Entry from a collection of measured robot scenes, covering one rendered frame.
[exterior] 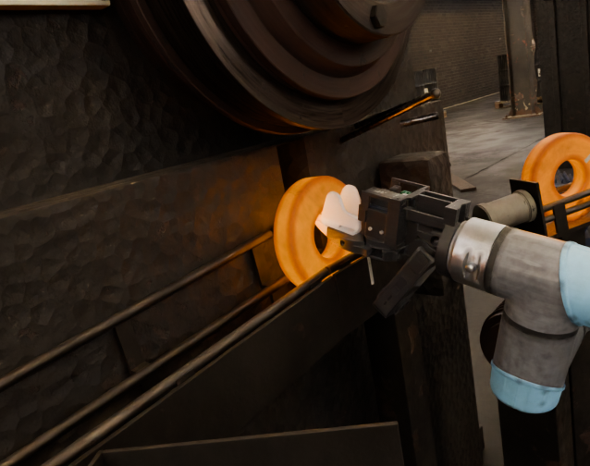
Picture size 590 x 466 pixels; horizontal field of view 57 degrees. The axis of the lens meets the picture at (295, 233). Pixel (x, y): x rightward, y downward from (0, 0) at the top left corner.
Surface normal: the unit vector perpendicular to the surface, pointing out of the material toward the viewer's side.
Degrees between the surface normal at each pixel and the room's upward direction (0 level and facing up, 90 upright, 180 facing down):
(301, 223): 88
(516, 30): 90
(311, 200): 88
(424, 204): 90
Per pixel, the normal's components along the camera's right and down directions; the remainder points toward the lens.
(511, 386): -0.73, 0.30
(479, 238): -0.38, -0.54
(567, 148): 0.25, 0.18
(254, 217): 0.74, 0.03
